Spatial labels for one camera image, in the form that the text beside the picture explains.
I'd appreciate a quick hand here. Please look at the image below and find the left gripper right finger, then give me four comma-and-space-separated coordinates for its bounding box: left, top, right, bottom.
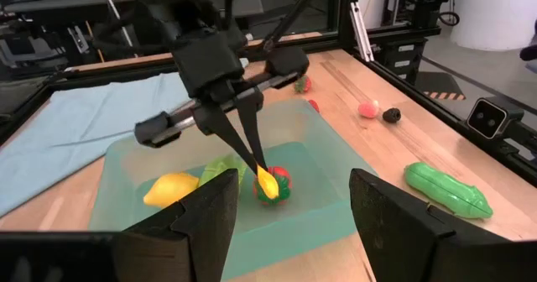
349, 167, 462, 282

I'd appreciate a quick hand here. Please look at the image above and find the black blackberry toy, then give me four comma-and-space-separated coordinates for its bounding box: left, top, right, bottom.
381, 107, 403, 124

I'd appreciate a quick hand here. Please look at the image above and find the dark grey equipment cart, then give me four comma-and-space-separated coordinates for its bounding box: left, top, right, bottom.
0, 0, 265, 71

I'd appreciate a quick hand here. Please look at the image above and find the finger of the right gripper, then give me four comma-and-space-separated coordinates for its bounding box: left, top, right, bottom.
193, 103, 259, 176
235, 91, 268, 170

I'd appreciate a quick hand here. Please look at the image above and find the teal translucent plastic tupperware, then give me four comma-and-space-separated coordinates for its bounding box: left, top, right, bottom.
87, 97, 378, 281

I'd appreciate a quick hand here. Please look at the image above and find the table-level camera box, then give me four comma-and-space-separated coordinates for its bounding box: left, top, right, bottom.
466, 97, 525, 140

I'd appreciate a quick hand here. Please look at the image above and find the silver metal bracket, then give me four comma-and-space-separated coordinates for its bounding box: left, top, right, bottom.
350, 1, 376, 63

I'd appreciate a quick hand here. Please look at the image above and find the green sliced fruit toy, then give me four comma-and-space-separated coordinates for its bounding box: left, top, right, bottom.
199, 154, 248, 189

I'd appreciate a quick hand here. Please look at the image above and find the small red strawberry toy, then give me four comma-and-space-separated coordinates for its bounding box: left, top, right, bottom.
293, 75, 313, 94

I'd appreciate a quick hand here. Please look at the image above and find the white cable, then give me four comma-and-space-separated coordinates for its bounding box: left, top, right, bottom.
95, 0, 138, 60

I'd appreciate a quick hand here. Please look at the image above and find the pink peach toy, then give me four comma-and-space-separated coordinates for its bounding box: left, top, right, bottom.
357, 100, 381, 120

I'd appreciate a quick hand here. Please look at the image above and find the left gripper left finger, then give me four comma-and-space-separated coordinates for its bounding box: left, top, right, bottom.
112, 168, 240, 282

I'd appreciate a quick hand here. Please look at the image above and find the yellow lemon toy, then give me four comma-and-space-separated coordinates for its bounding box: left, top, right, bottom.
142, 171, 201, 210

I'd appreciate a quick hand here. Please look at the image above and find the green pea pod toy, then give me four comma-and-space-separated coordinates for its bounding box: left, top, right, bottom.
403, 160, 495, 220

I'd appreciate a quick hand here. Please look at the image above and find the yellow banana toy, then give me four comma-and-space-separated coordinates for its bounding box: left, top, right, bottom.
255, 164, 281, 201

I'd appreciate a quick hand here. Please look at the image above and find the yellow power cable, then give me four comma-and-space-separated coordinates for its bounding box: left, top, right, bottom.
85, 20, 105, 64

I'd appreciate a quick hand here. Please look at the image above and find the black orange-striped floor mat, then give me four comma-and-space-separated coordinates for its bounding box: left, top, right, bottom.
413, 70, 467, 102

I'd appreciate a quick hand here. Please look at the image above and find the black equipment case stack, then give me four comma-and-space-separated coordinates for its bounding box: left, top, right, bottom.
377, 36, 425, 86

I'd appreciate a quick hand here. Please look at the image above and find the blue cloth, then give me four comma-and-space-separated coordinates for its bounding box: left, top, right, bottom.
0, 70, 198, 218

